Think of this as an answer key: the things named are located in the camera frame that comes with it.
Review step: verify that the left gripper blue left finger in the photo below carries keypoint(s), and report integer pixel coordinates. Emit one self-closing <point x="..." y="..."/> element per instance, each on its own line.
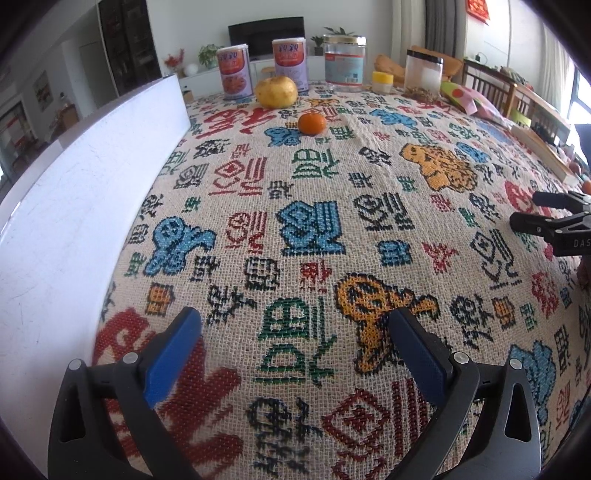
<point x="166" y="354"/>

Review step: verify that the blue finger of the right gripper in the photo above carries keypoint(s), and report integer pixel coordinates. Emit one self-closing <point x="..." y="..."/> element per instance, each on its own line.
<point x="571" y="201"/>

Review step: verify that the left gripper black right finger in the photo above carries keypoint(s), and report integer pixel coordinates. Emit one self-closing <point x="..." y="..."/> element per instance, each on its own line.
<point x="424" y="354"/>

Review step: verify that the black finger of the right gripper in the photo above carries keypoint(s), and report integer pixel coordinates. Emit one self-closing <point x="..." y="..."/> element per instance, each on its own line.
<point x="541" y="226"/>

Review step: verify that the orange mandarin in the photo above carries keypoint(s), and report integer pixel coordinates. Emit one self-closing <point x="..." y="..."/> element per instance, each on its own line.
<point x="311" y="124"/>

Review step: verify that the fruit bowl with oranges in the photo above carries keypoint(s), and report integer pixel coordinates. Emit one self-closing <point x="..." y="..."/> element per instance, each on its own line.
<point x="585" y="182"/>

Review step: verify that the white sheer curtain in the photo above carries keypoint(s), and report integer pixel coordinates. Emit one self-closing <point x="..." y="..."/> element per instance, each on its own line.
<point x="557" y="71"/>

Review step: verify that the pile of dried nuts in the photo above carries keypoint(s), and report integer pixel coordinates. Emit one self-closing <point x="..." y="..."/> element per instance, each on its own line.
<point x="421" y="95"/>

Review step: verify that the orange lounge chair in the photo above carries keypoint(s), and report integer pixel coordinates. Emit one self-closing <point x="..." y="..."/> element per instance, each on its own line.
<point x="452" y="66"/>

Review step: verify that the white cardboard box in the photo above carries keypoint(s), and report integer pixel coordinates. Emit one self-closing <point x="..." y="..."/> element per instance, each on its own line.
<point x="63" y="225"/>

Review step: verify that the clear jar black lid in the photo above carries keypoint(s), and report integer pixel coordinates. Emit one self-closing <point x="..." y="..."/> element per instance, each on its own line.
<point x="423" y="70"/>

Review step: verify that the patterned woven tablecloth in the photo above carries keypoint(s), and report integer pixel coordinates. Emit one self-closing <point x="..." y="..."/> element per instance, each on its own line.
<point x="293" y="249"/>

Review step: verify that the grey curtain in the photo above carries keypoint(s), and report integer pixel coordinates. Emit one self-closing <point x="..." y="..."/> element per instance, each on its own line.
<point x="445" y="27"/>

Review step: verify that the small yellow lid jar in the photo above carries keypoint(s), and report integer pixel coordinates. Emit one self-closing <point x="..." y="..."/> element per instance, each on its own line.
<point x="382" y="82"/>

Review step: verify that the glass jar gold lid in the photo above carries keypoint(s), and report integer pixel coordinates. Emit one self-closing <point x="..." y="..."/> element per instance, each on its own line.
<point x="345" y="59"/>

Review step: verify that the brown cardboard box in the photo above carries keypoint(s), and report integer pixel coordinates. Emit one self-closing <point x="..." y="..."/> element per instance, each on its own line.
<point x="187" y="96"/>

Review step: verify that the green potted plant right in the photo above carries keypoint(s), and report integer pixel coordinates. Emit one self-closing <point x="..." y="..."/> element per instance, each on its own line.
<point x="338" y="31"/>

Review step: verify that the green potted plant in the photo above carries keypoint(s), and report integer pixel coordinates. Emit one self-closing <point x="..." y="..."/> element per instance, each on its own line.
<point x="338" y="31"/>
<point x="207" y="56"/>

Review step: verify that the small dark potted plant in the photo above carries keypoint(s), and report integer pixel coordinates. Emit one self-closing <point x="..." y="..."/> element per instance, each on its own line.
<point x="318" y="45"/>

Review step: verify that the pink can right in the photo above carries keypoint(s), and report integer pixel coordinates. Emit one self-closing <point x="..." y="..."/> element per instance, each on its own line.
<point x="290" y="60"/>

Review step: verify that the pink can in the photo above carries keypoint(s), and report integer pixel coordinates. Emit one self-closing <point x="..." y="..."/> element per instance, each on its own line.
<point x="290" y="60"/>
<point x="234" y="67"/>

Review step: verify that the red flower vase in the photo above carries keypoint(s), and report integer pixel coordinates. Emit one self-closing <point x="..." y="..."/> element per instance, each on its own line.
<point x="174" y="63"/>

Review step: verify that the wooden stool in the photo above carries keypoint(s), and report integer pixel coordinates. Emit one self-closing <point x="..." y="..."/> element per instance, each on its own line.
<point x="267" y="72"/>

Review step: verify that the pink can left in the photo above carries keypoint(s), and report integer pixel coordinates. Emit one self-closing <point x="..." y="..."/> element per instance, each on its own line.
<point x="234" y="67"/>

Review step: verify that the green potted plant left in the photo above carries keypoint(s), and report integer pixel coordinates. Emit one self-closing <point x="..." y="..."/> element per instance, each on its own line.
<point x="207" y="56"/>

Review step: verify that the dark glass cabinet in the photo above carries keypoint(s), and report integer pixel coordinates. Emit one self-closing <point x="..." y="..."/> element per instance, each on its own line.
<point x="128" y="43"/>

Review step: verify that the black television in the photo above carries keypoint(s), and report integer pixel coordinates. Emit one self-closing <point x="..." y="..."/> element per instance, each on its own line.
<point x="257" y="34"/>

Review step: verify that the red wall hanging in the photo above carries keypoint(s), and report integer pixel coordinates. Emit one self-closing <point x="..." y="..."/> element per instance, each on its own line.
<point x="478" y="9"/>

